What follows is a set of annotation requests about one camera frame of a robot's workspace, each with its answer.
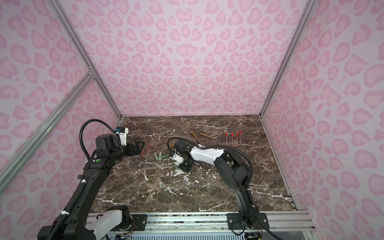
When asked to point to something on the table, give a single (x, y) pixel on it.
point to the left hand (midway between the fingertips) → (136, 141)
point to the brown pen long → (195, 135)
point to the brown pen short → (208, 136)
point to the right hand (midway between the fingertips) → (185, 166)
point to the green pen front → (175, 166)
